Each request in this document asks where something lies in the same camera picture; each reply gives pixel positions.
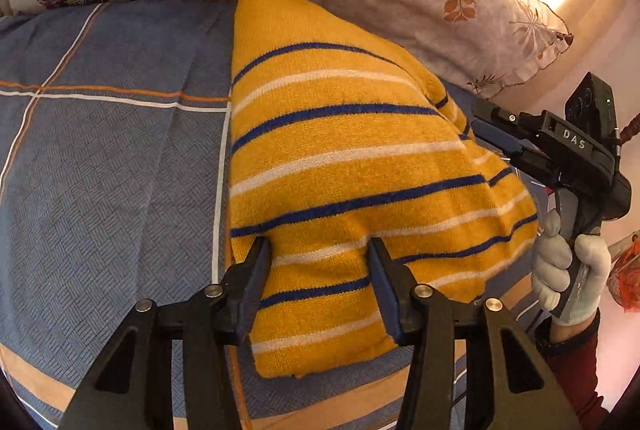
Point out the orange mesh bag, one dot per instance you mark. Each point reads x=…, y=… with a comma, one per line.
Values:
x=627, y=280

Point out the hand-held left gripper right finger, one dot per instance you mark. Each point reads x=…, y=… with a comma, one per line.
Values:
x=387, y=305

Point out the person's right hand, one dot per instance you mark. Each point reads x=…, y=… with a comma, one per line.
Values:
x=595, y=270

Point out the yellow striped knit sweater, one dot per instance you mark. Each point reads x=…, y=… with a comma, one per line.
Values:
x=350, y=185

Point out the person's right forearm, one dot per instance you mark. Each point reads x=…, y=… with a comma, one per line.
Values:
x=580, y=360

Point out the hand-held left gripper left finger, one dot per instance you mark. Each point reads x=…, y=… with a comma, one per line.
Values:
x=250, y=300

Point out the blue checked bed sheet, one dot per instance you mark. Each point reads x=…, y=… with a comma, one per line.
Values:
x=100, y=185

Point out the leaf print pillow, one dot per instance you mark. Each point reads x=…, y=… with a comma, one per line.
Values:
x=425, y=24

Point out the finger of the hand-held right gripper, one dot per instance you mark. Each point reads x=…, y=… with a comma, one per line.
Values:
x=500, y=113
x=497, y=137

